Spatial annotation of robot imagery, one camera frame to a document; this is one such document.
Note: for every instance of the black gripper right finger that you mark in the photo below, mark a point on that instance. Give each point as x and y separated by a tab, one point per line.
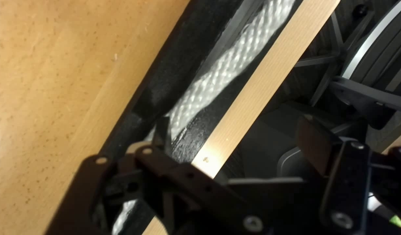
348	183

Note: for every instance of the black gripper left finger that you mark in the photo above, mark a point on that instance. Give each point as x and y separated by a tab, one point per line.
182	187

